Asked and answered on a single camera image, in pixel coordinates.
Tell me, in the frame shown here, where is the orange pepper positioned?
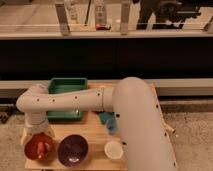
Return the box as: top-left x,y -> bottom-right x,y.
37,142 -> 45,159

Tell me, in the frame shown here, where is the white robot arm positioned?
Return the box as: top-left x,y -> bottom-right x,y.
16,77 -> 178,171

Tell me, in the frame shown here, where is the purple bowl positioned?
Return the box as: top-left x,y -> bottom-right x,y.
57,134 -> 89,167

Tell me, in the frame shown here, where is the red bowl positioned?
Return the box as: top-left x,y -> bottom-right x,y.
24,133 -> 53,160

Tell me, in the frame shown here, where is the teal flat object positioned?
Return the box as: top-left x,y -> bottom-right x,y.
99,112 -> 114,124

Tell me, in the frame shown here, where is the blue cup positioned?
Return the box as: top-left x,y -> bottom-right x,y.
106,118 -> 117,135

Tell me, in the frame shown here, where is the green plastic tray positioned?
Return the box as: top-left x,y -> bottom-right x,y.
47,78 -> 87,122

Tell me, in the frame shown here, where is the white cup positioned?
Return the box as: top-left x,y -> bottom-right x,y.
104,141 -> 124,160

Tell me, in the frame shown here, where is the yellow banana toy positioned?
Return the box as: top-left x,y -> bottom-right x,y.
165,125 -> 175,134

